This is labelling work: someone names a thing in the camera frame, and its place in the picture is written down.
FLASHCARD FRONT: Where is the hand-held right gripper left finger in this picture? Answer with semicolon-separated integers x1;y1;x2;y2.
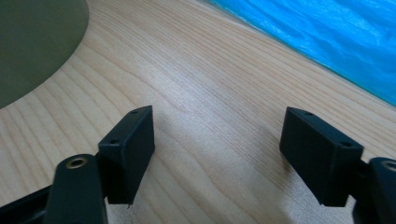
97;105;156;207

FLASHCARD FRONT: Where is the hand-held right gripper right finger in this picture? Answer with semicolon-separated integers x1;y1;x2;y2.
278;106;364;208

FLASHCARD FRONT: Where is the green ribbed trash bin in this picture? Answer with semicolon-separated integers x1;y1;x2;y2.
0;0;91;110

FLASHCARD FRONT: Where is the blue plastic trash bag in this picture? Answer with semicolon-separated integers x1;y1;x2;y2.
205;0;396;107

